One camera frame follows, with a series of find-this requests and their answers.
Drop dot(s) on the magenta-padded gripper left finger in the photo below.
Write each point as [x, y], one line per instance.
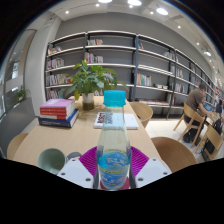
[76, 171]

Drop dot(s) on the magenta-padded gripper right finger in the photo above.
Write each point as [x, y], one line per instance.
[151, 171]

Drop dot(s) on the clear bottle with blue cap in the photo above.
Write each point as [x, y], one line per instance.
[114, 146]

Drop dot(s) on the tan round-back chair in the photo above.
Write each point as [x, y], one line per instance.
[173, 153]
[141, 111]
[16, 145]

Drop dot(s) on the pale green patterned mug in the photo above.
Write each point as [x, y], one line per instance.
[50, 160]

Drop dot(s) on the dark blue book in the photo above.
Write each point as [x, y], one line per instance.
[58, 122]

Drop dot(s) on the white open magazine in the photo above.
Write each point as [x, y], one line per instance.
[130, 121]

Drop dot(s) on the red book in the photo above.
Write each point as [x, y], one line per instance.
[55, 113]

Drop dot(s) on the light wooden slatted chair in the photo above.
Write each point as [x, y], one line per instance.
[190, 115]
[213, 136]

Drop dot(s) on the pink book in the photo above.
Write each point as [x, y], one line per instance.
[56, 103]

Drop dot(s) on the grey low planter partition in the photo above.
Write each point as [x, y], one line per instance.
[16, 116]

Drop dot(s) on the person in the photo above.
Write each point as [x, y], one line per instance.
[193, 100]

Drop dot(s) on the green potted table plant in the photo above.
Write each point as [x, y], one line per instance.
[88, 78]

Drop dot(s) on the small green planter plant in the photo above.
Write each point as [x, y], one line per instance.
[21, 94]

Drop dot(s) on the grey bookshelf unit with books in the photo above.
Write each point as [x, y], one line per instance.
[110, 55]

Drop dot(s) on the round ceiling lights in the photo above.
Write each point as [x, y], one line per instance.
[162, 11]

